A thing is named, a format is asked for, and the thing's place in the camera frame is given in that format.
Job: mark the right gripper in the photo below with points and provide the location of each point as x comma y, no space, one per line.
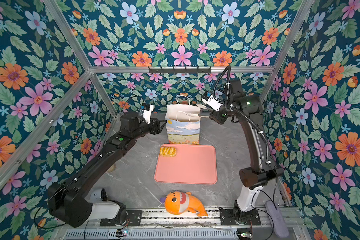
215,116

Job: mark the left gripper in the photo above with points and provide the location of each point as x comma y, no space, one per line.
158,127

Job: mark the braided glazed fake bread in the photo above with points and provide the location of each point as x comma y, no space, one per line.
168,151

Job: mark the landscape print paper bag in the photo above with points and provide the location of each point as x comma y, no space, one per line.
183,122

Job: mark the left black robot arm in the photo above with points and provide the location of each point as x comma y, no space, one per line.
67,201

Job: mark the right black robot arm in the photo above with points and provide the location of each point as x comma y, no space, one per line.
263,167

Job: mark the pink plastic tray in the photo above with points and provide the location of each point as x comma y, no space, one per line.
192,164

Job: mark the orange shark plush toy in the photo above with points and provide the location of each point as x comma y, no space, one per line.
177,203

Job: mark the lavender cylinder object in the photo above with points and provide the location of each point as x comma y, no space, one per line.
279,225

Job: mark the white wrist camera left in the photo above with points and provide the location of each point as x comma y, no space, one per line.
146,111

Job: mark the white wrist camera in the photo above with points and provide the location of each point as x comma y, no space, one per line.
146,111
212,101

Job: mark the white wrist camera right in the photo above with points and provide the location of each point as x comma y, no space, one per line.
212,101

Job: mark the black hook rail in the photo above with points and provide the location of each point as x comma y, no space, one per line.
179,70

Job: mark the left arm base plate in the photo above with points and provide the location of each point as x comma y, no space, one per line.
125,218

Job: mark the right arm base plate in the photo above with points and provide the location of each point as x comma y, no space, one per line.
230,217

